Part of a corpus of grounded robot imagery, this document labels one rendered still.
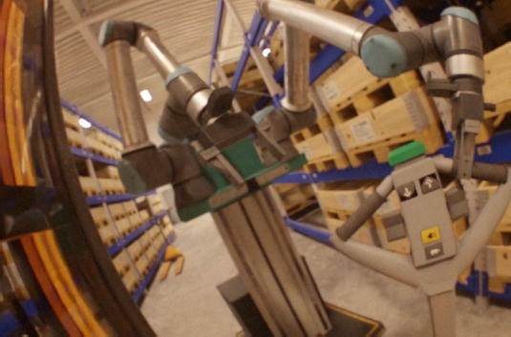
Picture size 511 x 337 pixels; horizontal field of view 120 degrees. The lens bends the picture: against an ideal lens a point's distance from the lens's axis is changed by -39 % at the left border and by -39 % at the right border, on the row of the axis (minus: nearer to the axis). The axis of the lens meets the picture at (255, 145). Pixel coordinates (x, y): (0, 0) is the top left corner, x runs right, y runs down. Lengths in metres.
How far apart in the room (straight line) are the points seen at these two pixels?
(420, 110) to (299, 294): 1.23
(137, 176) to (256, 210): 0.69
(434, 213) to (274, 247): 1.03
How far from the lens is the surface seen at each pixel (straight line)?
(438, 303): 0.61
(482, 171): 0.53
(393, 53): 0.49
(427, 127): 1.37
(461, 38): 0.56
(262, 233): 1.34
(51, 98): 0.66
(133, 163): 0.90
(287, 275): 1.46
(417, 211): 0.51
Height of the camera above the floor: 1.52
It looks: 4 degrees up
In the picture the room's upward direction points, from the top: 24 degrees counter-clockwise
